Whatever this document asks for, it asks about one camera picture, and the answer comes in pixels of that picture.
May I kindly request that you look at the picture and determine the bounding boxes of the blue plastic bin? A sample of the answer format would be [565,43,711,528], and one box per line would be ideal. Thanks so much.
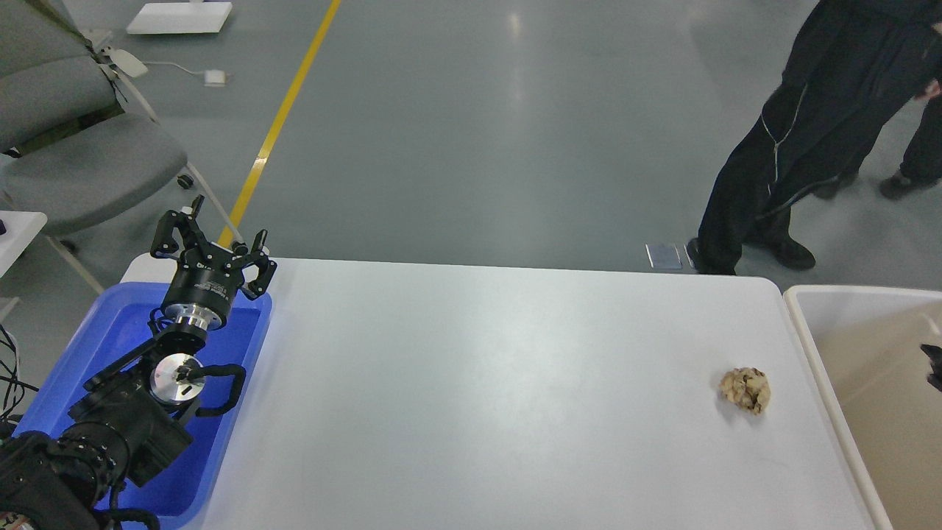
[2,282,272,529]

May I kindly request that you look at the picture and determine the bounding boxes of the crumpled brown paper ball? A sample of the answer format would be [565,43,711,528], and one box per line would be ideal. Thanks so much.
[718,367,771,416]

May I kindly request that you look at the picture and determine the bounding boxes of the left transparent floor plate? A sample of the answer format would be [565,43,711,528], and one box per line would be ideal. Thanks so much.
[645,244,684,269]

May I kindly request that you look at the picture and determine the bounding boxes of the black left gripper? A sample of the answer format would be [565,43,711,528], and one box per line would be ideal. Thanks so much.
[150,196,278,330]

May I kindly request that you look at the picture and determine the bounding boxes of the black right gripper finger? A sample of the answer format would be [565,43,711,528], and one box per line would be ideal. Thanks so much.
[921,344,942,392]

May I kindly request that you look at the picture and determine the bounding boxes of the white flat board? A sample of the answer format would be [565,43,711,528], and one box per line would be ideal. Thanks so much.
[125,1,233,35]

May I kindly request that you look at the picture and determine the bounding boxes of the grey office chair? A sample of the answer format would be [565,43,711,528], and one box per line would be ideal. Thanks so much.
[1,1,214,293]

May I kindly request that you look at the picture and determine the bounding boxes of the person in black clothes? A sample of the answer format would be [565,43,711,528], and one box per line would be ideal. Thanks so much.
[687,1,940,275]

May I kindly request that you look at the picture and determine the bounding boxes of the beige plastic bin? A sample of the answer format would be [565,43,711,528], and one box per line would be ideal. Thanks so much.
[784,285,941,529]

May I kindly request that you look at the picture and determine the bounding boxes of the black cable bundle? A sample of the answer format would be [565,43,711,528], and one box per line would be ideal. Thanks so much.
[0,324,39,435]

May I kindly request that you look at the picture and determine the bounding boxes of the white power adapter with cable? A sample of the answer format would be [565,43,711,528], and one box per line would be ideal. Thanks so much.
[144,61,229,88]

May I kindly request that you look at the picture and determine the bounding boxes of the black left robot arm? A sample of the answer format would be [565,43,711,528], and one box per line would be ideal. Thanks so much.
[2,196,277,529]

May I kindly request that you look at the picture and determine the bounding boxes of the white side table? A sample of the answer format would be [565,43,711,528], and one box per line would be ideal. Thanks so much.
[1,209,48,278]

